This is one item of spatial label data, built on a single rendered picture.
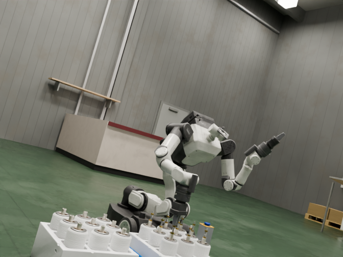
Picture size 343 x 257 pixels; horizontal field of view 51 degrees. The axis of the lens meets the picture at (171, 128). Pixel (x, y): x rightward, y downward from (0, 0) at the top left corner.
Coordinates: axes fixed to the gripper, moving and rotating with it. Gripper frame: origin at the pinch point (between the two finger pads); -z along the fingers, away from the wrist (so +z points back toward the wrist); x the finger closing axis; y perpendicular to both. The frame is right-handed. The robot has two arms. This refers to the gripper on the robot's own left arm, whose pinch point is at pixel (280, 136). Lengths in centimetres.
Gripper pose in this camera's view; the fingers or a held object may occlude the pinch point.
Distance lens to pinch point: 251.3
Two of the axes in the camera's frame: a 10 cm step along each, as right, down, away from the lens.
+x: -3.5, -0.7, -9.3
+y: -5.8, -7.7, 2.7
